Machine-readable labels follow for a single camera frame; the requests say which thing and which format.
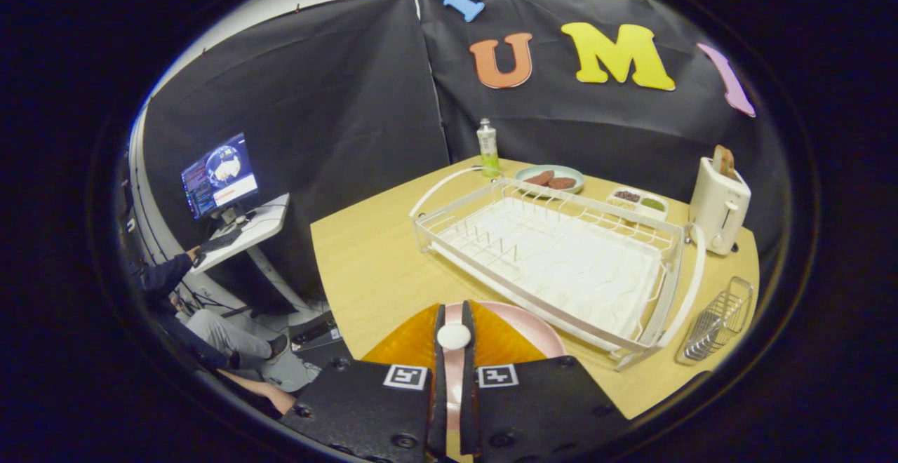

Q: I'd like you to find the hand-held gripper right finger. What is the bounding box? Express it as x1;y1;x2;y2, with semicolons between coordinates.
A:
460;300;630;459

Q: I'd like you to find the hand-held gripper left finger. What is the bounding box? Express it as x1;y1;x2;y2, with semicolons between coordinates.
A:
279;303;448;463

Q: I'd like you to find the blue striped handle spoon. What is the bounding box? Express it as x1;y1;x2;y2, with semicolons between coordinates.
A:
436;321;473;352

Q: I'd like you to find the pink plate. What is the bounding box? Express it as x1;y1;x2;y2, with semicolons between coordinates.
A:
445;300;566;450

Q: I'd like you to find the white wire dish rack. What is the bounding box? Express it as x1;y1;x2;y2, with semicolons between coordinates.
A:
410;166;707;371

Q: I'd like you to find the metal wire basket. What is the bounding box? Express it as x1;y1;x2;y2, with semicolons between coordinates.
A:
675;276;756;367

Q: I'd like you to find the pale green plate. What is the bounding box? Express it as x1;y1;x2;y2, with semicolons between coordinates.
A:
514;164;585;196

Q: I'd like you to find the white side desk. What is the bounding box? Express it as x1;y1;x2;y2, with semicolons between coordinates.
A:
188;193;309;313

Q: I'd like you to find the white sectioned seed tray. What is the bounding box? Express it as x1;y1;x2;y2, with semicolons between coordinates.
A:
608;187;669;222

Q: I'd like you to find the green clear bottle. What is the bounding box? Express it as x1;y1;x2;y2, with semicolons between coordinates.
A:
476;118;501;177

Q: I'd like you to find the black keyboard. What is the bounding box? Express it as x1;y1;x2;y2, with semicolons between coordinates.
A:
199;228;243;253

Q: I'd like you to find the white toaster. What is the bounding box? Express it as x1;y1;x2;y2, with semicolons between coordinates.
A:
688;156;752;256

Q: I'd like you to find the computer monitor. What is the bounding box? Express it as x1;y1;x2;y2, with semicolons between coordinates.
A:
180;133;260;221

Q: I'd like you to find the brown toast slice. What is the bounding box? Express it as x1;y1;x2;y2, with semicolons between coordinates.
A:
712;145;737;180

